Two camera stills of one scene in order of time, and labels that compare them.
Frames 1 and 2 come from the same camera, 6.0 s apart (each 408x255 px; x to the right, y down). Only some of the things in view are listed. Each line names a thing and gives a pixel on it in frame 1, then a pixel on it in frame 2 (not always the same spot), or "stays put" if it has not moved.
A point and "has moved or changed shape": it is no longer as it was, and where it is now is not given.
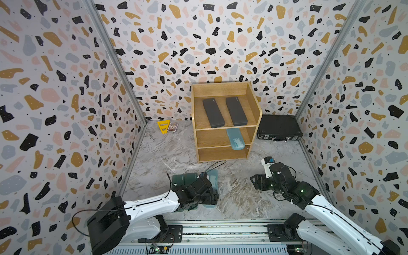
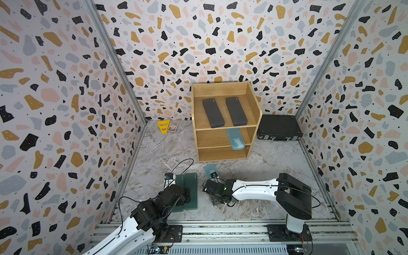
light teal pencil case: (213, 176) has moved or changed shape
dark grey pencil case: (236, 111) stays put
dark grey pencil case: (213, 113) stays put
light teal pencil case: (236, 138) stays put
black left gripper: (210, 200) to (182, 199)
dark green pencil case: (180, 181) stays put
